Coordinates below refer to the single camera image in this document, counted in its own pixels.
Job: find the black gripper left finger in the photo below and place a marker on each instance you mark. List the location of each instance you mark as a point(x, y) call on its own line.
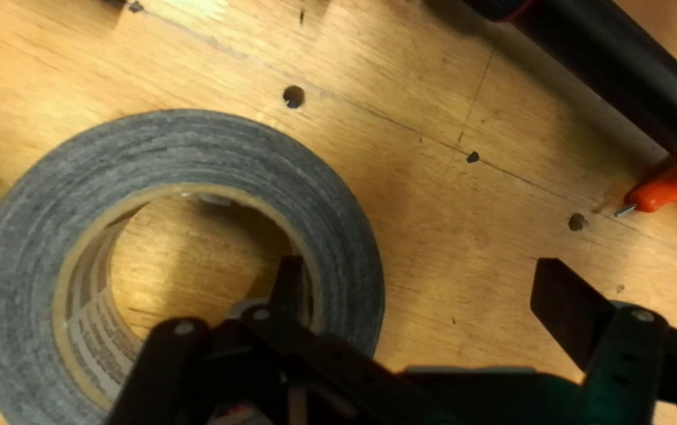
point(263, 360)

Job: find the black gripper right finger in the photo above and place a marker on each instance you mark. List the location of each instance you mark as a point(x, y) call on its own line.
point(625, 352)

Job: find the black duct tape roll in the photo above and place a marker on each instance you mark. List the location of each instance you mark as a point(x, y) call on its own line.
point(65, 352)

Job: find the orange handled small tool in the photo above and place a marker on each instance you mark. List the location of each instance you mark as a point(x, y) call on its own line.
point(655, 192)

